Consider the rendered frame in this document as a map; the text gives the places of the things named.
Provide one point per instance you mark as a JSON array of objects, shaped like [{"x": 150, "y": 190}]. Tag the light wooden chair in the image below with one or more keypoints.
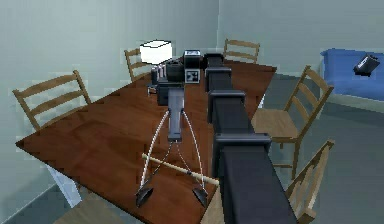
[
  {"x": 133, "y": 65},
  {"x": 50, "y": 100},
  {"x": 241, "y": 50},
  {"x": 310, "y": 186},
  {"x": 276, "y": 123}
]

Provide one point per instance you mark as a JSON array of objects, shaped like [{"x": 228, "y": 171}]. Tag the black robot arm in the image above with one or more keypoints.
[{"x": 240, "y": 166}]

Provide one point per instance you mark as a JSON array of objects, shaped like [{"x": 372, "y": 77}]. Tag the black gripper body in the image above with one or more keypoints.
[{"x": 175, "y": 113}]

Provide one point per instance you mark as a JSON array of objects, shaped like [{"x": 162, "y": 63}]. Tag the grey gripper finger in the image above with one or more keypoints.
[
  {"x": 201, "y": 196},
  {"x": 144, "y": 196}
]

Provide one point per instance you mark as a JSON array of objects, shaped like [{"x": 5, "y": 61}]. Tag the white box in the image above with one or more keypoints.
[{"x": 155, "y": 51}]

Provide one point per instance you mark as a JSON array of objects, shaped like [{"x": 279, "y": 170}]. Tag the pale wooden bat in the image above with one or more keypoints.
[{"x": 173, "y": 167}]

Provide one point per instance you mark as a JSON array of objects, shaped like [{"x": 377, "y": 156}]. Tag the black flat box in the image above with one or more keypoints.
[{"x": 365, "y": 65}]

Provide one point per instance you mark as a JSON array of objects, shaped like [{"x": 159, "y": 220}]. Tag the brown wooden table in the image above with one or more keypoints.
[{"x": 100, "y": 133}]

